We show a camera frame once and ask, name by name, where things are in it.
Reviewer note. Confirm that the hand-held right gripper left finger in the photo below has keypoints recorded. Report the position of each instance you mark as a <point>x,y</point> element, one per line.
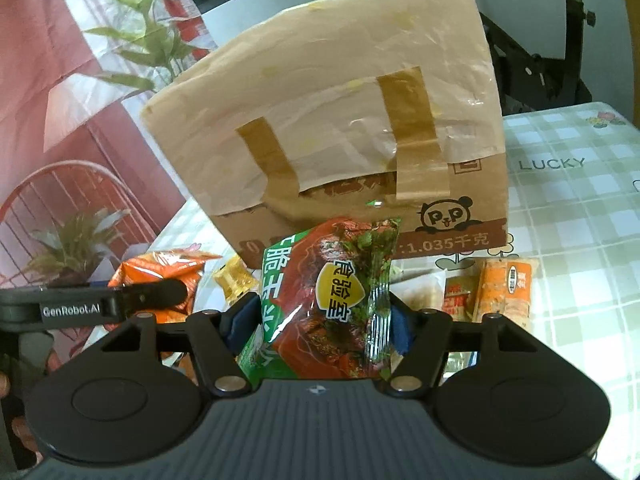
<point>239,322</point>

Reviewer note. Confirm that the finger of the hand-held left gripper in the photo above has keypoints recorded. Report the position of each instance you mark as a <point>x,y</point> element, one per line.
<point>167,295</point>

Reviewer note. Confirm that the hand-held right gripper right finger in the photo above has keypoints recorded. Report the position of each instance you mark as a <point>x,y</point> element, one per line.
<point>401,331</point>

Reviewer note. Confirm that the green and red snack packet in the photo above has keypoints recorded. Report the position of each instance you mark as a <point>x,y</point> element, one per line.
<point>325,310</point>

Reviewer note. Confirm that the taped brown cardboard box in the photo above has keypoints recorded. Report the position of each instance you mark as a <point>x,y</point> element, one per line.
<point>325,110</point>

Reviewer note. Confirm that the yellow wrapped candy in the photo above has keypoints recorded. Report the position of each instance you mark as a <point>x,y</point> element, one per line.
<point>235,280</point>

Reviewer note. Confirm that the pale clear snack packet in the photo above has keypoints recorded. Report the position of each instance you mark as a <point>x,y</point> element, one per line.
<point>425,292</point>

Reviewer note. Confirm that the red yellow snack packet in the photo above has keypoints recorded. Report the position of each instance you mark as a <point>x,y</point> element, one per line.
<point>457,300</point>

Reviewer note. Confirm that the orange sausage snack packet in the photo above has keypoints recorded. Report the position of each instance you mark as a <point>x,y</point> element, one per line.
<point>505,290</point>

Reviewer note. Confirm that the red printed backdrop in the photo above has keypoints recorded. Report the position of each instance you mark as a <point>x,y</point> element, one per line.
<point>50,110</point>

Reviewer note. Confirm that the black metal stand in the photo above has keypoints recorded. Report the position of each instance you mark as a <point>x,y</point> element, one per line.
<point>525,70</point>

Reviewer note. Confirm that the wooden post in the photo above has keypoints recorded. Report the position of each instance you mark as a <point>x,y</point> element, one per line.
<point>632,35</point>

